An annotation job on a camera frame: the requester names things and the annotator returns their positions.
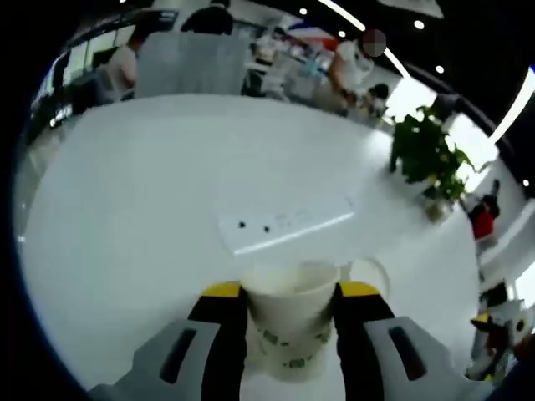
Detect grey desk partition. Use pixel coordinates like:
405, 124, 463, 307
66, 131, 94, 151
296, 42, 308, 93
135, 31, 247, 97

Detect green potted plant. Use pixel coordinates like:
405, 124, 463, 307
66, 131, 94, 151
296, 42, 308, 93
390, 106, 482, 201

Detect white table socket panel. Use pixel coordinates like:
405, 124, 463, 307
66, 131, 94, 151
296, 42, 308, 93
217, 194, 360, 256

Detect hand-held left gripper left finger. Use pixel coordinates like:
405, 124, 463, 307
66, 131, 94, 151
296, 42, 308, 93
87, 282, 248, 401

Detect white paper cup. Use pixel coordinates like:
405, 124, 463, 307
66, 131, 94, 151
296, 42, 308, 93
349, 256, 392, 302
241, 261, 342, 383

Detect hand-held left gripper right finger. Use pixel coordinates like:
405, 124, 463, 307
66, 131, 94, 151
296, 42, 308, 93
336, 282, 494, 401

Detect long curved ceiling light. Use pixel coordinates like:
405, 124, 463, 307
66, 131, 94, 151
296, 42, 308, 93
488, 66, 535, 143
317, 0, 415, 80

